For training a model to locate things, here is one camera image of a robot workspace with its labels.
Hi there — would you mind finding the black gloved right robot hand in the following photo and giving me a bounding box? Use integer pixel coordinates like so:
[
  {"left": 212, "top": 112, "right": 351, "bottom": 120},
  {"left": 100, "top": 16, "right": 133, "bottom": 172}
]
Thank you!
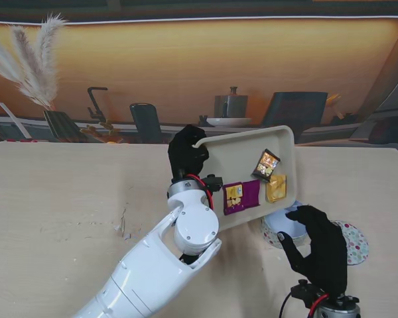
[{"left": 277, "top": 204, "right": 348, "bottom": 295}]

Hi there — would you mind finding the round polka dot box lid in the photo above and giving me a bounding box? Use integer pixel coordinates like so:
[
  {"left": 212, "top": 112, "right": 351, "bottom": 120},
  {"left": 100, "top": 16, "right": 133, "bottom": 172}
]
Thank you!
[{"left": 331, "top": 219, "right": 369, "bottom": 266}]

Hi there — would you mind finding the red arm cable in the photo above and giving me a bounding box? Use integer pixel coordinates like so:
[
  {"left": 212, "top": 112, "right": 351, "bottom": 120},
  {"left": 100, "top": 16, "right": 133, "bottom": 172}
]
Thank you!
[
  {"left": 185, "top": 174, "right": 215, "bottom": 209},
  {"left": 306, "top": 293, "right": 331, "bottom": 318}
]

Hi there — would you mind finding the purple cookie packet with picture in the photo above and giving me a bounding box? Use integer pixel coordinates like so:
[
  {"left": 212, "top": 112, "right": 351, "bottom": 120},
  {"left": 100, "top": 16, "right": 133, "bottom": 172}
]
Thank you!
[{"left": 222, "top": 181, "right": 245, "bottom": 216}]

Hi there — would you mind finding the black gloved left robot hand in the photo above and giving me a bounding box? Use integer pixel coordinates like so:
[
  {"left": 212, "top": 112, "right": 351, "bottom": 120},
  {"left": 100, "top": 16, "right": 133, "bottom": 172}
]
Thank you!
[{"left": 167, "top": 124, "right": 210, "bottom": 182}]

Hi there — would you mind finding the beige rectangular tray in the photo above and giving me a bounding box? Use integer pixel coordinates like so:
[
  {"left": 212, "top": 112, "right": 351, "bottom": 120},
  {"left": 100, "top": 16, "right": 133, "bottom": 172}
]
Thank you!
[{"left": 194, "top": 125, "right": 299, "bottom": 233}]

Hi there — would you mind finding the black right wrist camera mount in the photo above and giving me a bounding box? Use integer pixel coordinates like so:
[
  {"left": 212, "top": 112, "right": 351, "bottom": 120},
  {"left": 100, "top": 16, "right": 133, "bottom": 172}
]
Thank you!
[{"left": 291, "top": 280, "right": 322, "bottom": 307}]

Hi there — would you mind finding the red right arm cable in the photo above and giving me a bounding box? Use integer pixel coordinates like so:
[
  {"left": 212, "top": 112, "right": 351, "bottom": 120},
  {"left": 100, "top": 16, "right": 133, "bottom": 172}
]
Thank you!
[{"left": 306, "top": 293, "right": 331, "bottom": 318}]

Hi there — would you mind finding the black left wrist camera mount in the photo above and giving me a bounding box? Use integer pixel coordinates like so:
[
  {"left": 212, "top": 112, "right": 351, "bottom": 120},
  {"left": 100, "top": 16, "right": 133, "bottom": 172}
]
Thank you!
[{"left": 200, "top": 174, "right": 224, "bottom": 195}]

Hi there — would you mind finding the dark brown cookie packet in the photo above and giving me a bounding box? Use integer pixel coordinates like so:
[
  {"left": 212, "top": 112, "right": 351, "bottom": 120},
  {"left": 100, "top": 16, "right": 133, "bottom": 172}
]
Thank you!
[{"left": 251, "top": 148, "right": 282, "bottom": 183}]

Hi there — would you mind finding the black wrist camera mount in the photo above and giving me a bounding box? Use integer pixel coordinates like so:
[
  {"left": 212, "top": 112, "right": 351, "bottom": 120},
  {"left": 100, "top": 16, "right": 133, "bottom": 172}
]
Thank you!
[
  {"left": 291, "top": 280, "right": 322, "bottom": 307},
  {"left": 200, "top": 174, "right": 224, "bottom": 195}
]

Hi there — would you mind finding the round polka dot cookie box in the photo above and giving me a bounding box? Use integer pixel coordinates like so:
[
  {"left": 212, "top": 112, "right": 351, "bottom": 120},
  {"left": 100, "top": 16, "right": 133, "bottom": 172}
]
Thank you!
[{"left": 260, "top": 200, "right": 314, "bottom": 248}]

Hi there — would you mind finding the yellow cookie packet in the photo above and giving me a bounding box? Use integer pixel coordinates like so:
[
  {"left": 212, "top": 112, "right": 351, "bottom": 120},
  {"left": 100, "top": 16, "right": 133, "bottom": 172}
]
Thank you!
[{"left": 265, "top": 174, "right": 288, "bottom": 203}]

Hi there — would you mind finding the plain purple cookie packet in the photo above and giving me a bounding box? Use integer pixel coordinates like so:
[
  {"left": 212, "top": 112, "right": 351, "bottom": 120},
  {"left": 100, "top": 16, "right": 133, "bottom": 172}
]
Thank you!
[{"left": 241, "top": 180, "right": 261, "bottom": 209}]

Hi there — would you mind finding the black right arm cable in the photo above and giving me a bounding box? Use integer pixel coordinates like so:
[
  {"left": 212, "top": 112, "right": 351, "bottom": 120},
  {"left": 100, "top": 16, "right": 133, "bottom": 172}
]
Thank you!
[{"left": 277, "top": 291, "right": 295, "bottom": 318}]

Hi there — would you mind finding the red left arm cable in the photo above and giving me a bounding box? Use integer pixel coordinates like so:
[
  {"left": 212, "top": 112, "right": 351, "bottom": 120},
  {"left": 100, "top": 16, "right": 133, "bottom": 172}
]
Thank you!
[{"left": 185, "top": 174, "right": 215, "bottom": 209}]

